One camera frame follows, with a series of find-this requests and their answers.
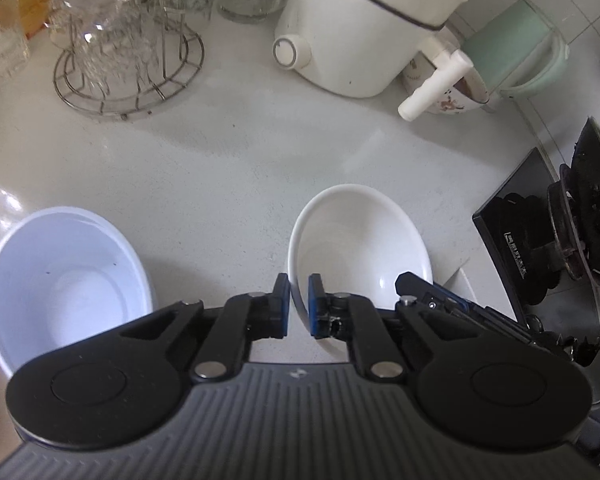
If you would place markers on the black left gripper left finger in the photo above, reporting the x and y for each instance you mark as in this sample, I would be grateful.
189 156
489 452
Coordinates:
244 319

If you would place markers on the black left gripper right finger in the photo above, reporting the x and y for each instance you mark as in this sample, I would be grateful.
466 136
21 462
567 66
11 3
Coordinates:
374 337

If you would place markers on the small white bowl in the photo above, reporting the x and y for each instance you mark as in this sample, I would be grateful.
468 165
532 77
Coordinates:
359 241

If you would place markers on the large white bowl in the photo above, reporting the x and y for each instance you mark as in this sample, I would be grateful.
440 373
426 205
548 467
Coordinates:
66 274

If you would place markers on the black gas stove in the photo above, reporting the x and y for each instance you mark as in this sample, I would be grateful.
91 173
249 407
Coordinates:
552 295

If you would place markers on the black wok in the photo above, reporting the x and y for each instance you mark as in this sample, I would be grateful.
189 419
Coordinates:
580 185

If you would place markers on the white electric cooker pot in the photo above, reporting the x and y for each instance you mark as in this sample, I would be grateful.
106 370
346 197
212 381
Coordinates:
355 48

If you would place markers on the green plastic container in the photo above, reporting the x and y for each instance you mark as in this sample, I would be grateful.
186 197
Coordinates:
519 53

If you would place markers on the floral ceramic pot white handle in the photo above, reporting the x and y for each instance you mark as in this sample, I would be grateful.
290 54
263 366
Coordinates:
454 87

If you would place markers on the round wire glass rack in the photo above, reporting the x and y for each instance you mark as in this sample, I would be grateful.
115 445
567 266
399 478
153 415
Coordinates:
140 62

